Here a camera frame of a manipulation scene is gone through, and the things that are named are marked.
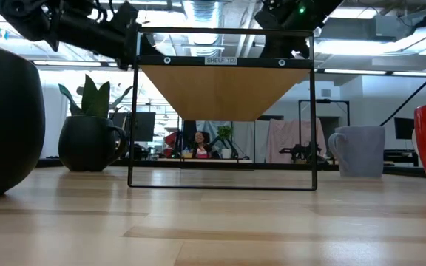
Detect orange mug black handle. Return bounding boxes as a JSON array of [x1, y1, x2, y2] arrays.
[[0, 40, 47, 199]]

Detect wooden shelf black metal frame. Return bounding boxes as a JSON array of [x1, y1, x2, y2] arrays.
[[127, 26, 318, 191]]

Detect person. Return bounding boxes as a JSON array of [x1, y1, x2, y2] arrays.
[[192, 131, 212, 160]]

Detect leafy plant white pot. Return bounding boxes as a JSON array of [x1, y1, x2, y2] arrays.
[[217, 124, 235, 160]]

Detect white shelf label sticker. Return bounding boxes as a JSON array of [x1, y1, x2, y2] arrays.
[[204, 56, 238, 66]]

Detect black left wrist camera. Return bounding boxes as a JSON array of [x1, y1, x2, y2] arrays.
[[109, 1, 140, 25]]

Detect lavender mug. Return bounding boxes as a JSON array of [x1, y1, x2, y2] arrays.
[[328, 126, 387, 178]]

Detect all black mug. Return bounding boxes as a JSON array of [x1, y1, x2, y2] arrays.
[[58, 115, 128, 173]]

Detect pink hanging cloth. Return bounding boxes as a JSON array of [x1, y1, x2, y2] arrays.
[[266, 118, 327, 164]]

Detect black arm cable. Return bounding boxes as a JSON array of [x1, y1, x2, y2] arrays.
[[379, 61, 426, 127]]

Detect black computer monitor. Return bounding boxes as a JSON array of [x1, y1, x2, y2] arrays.
[[135, 112, 157, 143], [393, 117, 416, 140]]

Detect black metal rack frame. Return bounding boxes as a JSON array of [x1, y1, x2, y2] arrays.
[[297, 98, 351, 156]]

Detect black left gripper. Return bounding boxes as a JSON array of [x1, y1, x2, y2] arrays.
[[115, 21, 164, 71]]

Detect black aluminium table frame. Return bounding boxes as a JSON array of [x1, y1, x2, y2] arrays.
[[35, 157, 426, 179]]

